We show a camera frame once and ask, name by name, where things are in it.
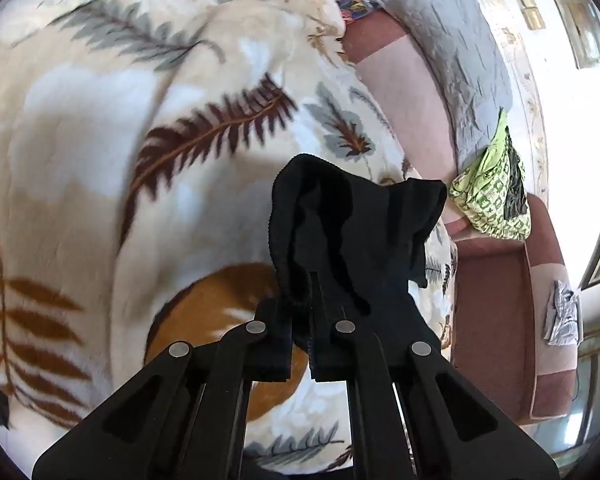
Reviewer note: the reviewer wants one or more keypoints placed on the black pants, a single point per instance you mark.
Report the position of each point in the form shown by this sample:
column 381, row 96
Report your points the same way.
column 350, row 215

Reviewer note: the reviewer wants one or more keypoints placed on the leaf print blanket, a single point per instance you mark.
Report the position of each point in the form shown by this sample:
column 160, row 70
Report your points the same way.
column 130, row 160

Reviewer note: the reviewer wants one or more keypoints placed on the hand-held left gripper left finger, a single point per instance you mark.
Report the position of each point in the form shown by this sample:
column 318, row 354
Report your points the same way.
column 275, row 345

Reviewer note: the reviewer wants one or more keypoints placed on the small gold wall frame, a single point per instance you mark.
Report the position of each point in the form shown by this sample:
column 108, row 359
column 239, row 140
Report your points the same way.
column 529, row 7

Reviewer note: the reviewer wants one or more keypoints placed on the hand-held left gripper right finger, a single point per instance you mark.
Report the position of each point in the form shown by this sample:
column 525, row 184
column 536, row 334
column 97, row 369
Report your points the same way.
column 330, row 350

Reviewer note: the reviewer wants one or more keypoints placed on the framed wall picture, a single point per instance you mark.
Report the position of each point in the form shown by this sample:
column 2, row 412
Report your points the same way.
column 580, row 30

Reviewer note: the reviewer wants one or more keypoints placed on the black textured cloth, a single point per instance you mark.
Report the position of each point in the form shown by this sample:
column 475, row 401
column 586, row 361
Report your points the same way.
column 516, row 180

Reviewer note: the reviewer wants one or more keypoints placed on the green printed cloth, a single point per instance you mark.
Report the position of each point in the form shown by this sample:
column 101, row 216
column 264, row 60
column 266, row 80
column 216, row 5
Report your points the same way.
column 485, row 195

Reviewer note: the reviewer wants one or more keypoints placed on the brown and pink sofa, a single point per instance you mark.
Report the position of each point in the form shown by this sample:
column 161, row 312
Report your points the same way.
column 490, row 310

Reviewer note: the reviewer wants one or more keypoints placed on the grey crumpled cloth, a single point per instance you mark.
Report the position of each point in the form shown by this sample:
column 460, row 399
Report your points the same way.
column 562, row 315

